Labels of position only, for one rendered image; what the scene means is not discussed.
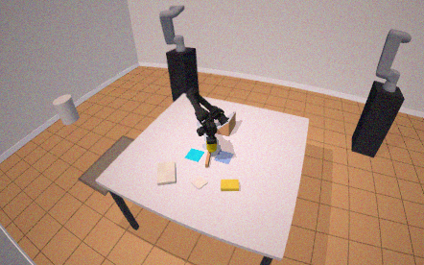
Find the tan wooden plank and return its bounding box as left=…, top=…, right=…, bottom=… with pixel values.
left=205, top=152, right=211, bottom=168

